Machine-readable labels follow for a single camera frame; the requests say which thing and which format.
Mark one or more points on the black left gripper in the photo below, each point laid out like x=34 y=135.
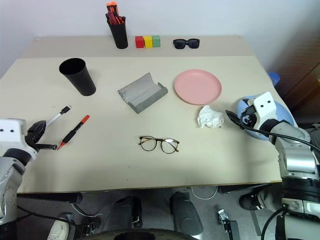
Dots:
x=33 y=135

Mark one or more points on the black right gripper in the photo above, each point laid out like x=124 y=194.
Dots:
x=248 y=117

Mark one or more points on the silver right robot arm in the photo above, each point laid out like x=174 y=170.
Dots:
x=295 y=150

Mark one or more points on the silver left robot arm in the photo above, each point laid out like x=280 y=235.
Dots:
x=8 y=175

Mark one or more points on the white marker black cap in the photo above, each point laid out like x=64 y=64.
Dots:
x=57 y=115

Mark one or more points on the crumpled white tissue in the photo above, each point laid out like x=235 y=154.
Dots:
x=210 y=117

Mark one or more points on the black marker with red cap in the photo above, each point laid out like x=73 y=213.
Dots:
x=73 y=132

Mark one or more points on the light blue bowl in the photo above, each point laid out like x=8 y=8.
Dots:
x=282 y=117

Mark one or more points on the pink round plate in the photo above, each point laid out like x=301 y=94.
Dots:
x=197 y=86

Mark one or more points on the blue round stool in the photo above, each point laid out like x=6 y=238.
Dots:
x=273 y=77

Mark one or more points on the empty black cup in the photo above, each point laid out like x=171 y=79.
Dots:
x=78 y=77

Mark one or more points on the tortoiseshell round eyeglasses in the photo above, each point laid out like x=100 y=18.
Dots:
x=160 y=144

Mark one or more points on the black shoe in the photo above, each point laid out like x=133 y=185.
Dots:
x=251 y=201

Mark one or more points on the brown wooden cabinet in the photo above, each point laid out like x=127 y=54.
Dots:
x=297 y=62

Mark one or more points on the black sunglasses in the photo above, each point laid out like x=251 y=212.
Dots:
x=186 y=43

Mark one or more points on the white shoe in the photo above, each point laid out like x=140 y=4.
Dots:
x=58 y=230

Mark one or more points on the grey open glasses case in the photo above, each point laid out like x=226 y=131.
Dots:
x=141 y=93

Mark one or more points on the dark rounded foot shape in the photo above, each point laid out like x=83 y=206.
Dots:
x=125 y=212
x=185 y=212

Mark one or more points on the green wooden block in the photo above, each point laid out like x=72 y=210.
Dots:
x=156 y=40

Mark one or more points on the yellow wooden block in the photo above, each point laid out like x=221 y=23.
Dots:
x=148 y=41

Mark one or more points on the red wooden block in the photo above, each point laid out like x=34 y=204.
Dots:
x=139 y=41

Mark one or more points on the black pen holder cup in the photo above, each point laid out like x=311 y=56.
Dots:
x=118 y=35

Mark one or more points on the black round base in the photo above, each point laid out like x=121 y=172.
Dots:
x=140 y=235

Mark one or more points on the orange capped marker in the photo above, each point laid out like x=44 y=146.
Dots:
x=114 y=7
x=109 y=8

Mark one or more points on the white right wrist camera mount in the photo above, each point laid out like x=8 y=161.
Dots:
x=263 y=107

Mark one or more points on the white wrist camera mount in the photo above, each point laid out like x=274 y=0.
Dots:
x=263 y=107
x=11 y=136

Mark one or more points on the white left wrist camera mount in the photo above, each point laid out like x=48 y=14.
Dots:
x=11 y=136

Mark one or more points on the black table frame bar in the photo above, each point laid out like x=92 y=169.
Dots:
x=240 y=188
x=50 y=197

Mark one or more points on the metal caster bracket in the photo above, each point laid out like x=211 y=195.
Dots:
x=222 y=216

